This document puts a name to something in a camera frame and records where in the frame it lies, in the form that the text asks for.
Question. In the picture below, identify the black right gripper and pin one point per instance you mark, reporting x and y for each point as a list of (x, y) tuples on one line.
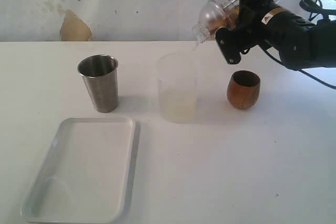
[(263, 37)]

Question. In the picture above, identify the clear plastic dome lid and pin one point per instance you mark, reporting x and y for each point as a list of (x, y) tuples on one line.
[(214, 15)]

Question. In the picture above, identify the brown wooden cup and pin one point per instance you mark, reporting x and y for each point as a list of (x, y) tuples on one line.
[(243, 89)]

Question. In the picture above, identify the grey metal cup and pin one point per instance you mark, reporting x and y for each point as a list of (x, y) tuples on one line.
[(99, 73)]

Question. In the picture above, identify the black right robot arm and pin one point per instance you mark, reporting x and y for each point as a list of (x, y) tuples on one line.
[(300, 43)]

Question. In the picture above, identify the translucent plastic measuring cup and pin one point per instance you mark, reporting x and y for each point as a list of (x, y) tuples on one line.
[(177, 86)]

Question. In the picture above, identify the clear plastic tray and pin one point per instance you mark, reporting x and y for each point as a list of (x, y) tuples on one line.
[(87, 174)]

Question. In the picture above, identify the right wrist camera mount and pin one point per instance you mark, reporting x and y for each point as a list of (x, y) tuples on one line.
[(232, 44)]

